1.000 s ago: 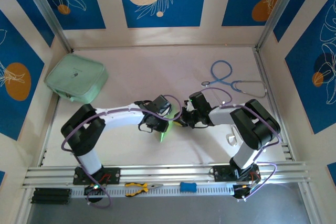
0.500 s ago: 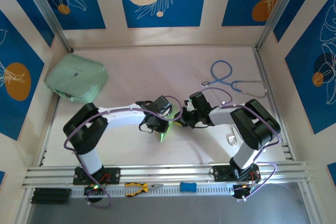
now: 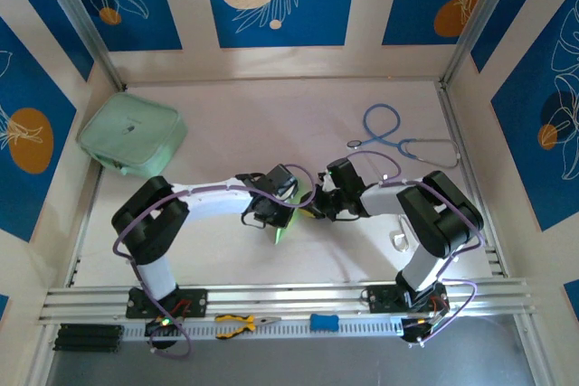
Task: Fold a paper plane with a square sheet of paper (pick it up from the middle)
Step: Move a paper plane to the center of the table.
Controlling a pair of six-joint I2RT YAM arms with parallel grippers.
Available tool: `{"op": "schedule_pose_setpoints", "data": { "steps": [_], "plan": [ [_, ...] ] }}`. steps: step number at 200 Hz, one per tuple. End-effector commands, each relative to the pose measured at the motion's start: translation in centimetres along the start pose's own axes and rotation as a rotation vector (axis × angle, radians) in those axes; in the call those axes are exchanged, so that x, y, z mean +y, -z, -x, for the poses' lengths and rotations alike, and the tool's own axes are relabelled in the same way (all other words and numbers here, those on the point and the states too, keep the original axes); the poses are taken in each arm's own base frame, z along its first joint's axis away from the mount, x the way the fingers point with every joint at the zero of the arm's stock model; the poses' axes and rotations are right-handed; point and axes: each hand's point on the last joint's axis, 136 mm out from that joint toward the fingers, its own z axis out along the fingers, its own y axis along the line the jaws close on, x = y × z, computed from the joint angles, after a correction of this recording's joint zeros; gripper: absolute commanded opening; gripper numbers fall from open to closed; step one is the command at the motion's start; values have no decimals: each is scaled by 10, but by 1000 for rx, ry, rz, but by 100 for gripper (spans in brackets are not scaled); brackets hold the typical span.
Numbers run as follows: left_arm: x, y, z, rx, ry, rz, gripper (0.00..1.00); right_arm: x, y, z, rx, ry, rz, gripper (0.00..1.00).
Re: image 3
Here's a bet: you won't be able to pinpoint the blue stethoscope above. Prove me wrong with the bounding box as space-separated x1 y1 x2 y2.
346 103 462 170

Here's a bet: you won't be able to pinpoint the blue sponge block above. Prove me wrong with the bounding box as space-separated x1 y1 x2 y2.
309 313 340 332

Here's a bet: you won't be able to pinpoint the black controller board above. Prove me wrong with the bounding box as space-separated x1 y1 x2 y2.
144 316 183 340
400 297 450 345

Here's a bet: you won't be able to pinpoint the mint green zip pouch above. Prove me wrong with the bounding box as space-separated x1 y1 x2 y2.
77 92 188 179

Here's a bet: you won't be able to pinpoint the black ribbed box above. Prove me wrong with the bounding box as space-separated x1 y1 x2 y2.
52 323 124 354

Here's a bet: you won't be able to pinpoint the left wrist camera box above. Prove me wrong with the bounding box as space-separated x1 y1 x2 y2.
282 180 302 204

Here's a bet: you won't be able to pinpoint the aluminium mounting rail frame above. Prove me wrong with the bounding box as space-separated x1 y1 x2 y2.
38 277 537 328

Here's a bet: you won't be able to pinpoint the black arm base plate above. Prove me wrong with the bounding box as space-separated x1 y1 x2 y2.
125 288 208 319
361 285 449 315

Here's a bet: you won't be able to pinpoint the grey slotted cable duct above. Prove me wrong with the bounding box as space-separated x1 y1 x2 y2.
121 316 404 343

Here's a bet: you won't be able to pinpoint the yellow-handled pliers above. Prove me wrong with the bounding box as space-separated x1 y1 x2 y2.
214 313 281 340

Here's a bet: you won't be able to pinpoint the aluminium corner post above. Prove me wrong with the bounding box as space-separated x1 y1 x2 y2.
438 0 528 89
33 0 128 91

